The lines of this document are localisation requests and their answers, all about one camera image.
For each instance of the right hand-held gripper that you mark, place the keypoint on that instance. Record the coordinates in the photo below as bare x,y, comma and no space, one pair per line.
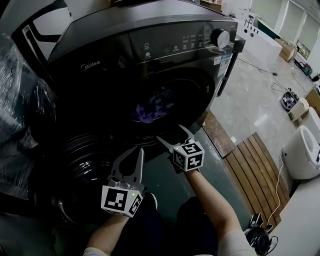
187,155

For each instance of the green tool case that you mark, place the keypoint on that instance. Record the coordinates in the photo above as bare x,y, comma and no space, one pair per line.
305,68

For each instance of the white toilet with open lid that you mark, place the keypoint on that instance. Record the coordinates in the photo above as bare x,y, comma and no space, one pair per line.
305,160

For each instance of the dark green bathtub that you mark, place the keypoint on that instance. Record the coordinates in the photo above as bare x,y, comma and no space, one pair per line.
266,27

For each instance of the plastic-wrapped black appliance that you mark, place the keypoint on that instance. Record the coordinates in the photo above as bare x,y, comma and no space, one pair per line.
17,100

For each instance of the person's left forearm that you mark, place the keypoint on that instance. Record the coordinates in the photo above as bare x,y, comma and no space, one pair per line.
110,230

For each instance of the black washing machine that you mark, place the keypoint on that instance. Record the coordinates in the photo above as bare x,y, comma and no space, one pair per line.
100,45

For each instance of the wooden slat mat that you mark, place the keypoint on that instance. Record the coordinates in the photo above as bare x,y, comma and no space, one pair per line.
252,175

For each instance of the grey roller blind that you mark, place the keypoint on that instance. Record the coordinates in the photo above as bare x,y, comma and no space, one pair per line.
312,27
291,20

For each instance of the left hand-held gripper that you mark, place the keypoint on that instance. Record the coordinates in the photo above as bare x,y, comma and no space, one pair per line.
115,200

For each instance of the closed cardboard box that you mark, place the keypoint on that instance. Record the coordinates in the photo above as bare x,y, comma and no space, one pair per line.
286,51

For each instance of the white rectangular bathtub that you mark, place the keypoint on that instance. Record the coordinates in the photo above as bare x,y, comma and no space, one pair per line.
262,37

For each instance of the small cream appliance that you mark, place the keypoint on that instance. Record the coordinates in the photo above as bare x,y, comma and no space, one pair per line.
298,110

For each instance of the tall white and black appliance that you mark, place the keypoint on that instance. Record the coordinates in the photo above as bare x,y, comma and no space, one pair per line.
45,20

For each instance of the person's right forearm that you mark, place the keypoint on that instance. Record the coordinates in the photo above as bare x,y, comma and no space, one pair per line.
212,200

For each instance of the person's black left shoe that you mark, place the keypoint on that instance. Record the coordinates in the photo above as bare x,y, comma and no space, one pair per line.
151,200

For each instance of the open brown cardboard box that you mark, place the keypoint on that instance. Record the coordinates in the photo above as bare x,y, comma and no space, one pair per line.
313,97

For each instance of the black round tray of parts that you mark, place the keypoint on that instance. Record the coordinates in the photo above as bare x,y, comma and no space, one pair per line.
290,98

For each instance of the black headphones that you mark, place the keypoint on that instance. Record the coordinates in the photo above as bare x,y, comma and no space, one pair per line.
260,240

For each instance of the purple clothes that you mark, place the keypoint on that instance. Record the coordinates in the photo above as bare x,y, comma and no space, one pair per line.
152,110

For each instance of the person's black trousers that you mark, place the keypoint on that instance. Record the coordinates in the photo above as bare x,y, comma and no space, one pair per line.
190,225

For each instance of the person's white shirt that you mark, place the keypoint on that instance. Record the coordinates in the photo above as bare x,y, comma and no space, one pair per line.
237,243

